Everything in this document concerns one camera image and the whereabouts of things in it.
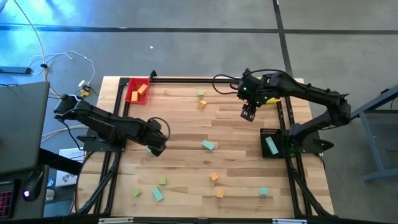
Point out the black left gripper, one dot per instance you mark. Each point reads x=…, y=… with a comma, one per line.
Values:
x=154, y=135

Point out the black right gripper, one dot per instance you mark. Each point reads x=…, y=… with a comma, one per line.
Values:
x=256, y=90

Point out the small green cube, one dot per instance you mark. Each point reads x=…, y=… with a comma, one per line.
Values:
x=201, y=92
x=162, y=181

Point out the long teal block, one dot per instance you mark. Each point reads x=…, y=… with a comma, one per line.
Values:
x=157, y=193
x=271, y=145

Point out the green block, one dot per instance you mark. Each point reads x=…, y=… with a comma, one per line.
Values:
x=136, y=193

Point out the teal rectangular block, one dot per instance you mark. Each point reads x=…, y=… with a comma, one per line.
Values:
x=207, y=145

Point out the orange rectangular block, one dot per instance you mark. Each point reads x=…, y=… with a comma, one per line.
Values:
x=142, y=89
x=134, y=96

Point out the small orange cube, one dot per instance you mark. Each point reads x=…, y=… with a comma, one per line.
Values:
x=214, y=176
x=220, y=193

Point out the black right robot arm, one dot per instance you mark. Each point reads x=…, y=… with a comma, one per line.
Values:
x=311, y=91

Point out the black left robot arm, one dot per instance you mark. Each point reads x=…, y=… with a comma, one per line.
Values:
x=102, y=123

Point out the yellow plastic basket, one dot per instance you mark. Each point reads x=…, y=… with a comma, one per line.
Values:
x=275, y=100

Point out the black plastic basket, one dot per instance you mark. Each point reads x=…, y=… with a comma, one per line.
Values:
x=264, y=154

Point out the red plastic basket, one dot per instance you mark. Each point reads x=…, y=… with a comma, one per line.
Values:
x=130, y=84

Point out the yellow plug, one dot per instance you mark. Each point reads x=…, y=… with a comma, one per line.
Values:
x=84, y=93

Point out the white booklet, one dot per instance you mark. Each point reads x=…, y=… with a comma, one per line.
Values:
x=66, y=179

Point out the black desk bar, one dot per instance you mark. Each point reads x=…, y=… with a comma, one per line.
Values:
x=59, y=161

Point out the white power adapter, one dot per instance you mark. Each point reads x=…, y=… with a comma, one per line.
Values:
x=82, y=83

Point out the small white cup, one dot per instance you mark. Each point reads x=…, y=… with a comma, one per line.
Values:
x=49, y=194

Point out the grey-blue metal stand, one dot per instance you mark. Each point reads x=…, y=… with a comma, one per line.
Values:
x=373, y=133

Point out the black computer mouse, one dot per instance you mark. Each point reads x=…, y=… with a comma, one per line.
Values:
x=32, y=186

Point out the grey laptop lid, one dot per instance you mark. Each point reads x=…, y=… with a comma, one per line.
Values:
x=21, y=124

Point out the backlit keyboard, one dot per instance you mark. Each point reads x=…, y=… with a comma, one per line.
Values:
x=4, y=202

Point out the black power strip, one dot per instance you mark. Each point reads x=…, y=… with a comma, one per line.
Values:
x=14, y=70

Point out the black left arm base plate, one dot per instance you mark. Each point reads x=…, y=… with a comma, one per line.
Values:
x=93, y=147

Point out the black aluminium table frame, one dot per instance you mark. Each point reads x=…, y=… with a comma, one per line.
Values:
x=186, y=80

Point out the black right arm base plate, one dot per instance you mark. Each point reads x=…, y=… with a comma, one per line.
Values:
x=311, y=147

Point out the silver bracket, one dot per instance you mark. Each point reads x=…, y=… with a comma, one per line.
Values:
x=289, y=221
x=115, y=220

